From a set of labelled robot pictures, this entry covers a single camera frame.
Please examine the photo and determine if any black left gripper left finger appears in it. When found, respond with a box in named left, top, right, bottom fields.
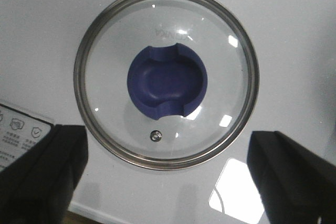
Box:
left=1, top=125, right=88, bottom=223

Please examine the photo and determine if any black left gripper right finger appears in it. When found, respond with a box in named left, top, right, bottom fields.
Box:
left=247, top=131, right=335, bottom=223

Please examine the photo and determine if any glass lid with blue knob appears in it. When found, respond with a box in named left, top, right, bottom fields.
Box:
left=73, top=0, right=259, bottom=170

